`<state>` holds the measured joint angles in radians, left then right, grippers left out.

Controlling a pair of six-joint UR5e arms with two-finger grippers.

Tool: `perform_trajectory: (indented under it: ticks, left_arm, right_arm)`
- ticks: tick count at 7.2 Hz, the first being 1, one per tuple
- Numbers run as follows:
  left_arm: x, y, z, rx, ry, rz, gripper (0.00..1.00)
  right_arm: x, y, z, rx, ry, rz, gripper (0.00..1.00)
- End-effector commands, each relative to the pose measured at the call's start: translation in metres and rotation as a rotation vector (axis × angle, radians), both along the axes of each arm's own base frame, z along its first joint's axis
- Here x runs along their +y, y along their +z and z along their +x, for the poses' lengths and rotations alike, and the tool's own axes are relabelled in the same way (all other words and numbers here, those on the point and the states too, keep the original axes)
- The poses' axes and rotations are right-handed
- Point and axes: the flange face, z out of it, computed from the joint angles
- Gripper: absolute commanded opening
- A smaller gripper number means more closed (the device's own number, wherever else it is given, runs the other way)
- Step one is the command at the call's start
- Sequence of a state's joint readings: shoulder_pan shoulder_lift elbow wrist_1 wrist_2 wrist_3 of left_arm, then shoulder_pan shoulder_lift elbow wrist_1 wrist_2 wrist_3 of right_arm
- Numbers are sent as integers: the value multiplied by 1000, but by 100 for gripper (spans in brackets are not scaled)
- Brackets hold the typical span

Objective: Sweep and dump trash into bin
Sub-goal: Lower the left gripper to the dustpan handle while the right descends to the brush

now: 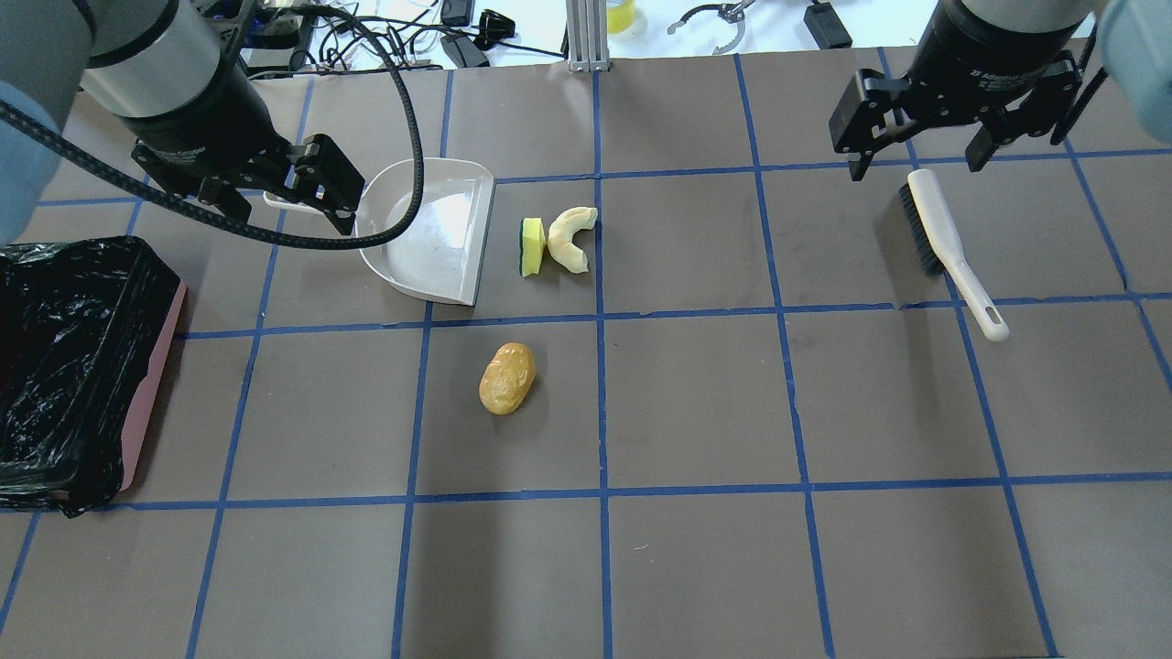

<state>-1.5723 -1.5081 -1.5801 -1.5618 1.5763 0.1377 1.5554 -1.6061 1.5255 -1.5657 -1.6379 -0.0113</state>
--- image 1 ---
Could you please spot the yellow tape roll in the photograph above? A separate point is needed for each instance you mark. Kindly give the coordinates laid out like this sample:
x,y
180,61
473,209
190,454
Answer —
x,y
621,16

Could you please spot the black power brick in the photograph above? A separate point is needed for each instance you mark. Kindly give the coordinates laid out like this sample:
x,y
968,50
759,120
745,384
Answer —
x,y
462,52

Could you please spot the white hand brush black bristles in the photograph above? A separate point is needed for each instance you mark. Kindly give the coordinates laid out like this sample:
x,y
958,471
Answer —
x,y
940,249

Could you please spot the brown potato toy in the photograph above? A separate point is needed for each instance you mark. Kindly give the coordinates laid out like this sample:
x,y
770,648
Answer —
x,y
507,379

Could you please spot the aluminium frame post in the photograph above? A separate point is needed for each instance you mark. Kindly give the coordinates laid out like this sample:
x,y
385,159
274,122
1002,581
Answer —
x,y
588,49

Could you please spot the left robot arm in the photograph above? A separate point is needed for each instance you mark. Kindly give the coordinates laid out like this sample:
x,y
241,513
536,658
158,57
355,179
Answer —
x,y
135,59

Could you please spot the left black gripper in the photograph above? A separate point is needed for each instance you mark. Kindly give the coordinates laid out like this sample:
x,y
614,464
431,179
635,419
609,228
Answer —
x,y
190,112

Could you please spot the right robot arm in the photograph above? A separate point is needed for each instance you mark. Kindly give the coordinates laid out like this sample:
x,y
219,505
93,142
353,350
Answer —
x,y
1123,41

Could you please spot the white plastic dustpan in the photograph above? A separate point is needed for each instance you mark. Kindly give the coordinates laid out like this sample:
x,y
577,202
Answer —
x,y
439,257

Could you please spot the pale yellow shrimp toy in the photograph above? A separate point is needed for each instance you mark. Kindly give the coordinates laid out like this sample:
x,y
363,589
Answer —
x,y
561,234

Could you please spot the black power adapter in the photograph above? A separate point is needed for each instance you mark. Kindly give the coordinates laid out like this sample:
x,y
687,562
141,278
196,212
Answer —
x,y
826,27

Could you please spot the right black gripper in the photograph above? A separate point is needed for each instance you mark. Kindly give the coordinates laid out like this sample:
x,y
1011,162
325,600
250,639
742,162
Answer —
x,y
982,53

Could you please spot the pink bin with black bag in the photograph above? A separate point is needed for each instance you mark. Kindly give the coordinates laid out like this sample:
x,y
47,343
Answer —
x,y
87,328

